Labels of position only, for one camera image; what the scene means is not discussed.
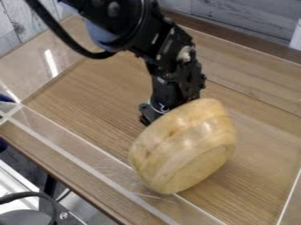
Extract clear acrylic tray walls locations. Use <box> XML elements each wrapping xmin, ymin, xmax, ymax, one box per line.
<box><xmin>0</xmin><ymin>14</ymin><xmax>301</xmax><ymax>225</ymax></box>

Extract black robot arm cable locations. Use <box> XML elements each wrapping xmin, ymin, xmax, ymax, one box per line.
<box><xmin>23</xmin><ymin>0</ymin><xmax>119</xmax><ymax>60</ymax></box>

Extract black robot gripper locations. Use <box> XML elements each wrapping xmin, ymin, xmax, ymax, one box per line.
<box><xmin>138</xmin><ymin>76</ymin><xmax>198</xmax><ymax>127</ymax></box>

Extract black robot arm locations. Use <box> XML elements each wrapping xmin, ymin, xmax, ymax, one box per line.
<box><xmin>59</xmin><ymin>0</ymin><xmax>206</xmax><ymax>125</ymax></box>

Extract black metal bracket with screw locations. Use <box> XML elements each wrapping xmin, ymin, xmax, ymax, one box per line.
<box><xmin>39</xmin><ymin>198</ymin><xmax>87</xmax><ymax>225</ymax></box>

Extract brown wooden bowl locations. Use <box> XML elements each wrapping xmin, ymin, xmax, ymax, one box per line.
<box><xmin>130</xmin><ymin>98</ymin><xmax>237</xmax><ymax>194</ymax></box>

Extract black table leg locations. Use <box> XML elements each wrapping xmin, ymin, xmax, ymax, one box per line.
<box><xmin>44</xmin><ymin>175</ymin><xmax>57</xmax><ymax>198</ymax></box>

